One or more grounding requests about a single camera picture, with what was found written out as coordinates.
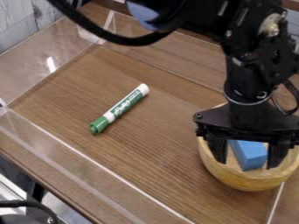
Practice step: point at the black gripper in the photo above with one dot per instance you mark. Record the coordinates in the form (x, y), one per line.
(256, 123)

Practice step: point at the blue foam block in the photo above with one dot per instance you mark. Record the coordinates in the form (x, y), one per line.
(249, 153)

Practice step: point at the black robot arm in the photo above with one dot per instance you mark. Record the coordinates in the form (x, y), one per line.
(261, 58)

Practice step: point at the brown wooden bowl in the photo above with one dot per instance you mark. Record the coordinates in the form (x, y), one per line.
(255, 180)

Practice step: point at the green white dry-erase marker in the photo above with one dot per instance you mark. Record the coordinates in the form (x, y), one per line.
(119, 109)

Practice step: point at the clear acrylic tray wall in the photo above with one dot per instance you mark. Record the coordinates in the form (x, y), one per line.
(135, 174)

